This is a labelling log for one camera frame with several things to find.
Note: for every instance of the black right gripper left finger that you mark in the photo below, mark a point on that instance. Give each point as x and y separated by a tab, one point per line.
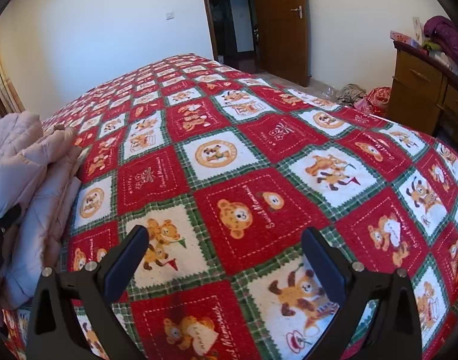
54	331

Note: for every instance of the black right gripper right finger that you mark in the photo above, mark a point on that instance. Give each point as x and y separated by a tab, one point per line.
394	332

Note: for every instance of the light pink quilted puffer jacket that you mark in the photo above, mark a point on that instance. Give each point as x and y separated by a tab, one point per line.
38	186

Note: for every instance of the beige patterned left curtain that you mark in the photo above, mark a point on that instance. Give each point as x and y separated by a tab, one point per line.
10	101

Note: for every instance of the red patchwork bear bedspread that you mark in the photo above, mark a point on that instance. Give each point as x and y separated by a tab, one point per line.
226	170

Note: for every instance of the grey cloth pile on floor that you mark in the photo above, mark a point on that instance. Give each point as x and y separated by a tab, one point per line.
350	94

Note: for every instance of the brown wooden dresser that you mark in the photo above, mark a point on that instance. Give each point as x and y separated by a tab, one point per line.
424	94

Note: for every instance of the red box on dresser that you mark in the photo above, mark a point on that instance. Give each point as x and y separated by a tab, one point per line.
402	38

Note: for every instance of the purple jacket on dresser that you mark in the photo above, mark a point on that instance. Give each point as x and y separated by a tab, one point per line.
442	31

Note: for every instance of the brown wooden door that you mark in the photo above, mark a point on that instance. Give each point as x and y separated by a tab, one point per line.
283	39

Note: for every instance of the white wall switch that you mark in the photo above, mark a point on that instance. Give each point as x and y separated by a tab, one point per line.
170	15

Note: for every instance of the silver door handle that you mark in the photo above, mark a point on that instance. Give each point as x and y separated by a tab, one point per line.
299	11

